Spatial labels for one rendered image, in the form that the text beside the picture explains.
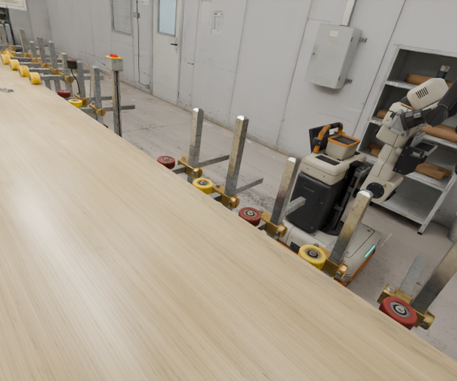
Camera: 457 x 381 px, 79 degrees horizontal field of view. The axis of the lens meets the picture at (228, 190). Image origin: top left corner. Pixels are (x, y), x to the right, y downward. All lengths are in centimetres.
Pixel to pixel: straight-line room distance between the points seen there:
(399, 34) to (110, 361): 349
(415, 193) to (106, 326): 338
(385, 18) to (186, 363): 349
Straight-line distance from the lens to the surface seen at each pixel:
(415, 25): 357
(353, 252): 210
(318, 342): 70
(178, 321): 66
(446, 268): 91
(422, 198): 366
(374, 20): 368
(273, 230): 108
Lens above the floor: 145
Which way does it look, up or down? 30 degrees down
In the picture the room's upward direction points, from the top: 10 degrees clockwise
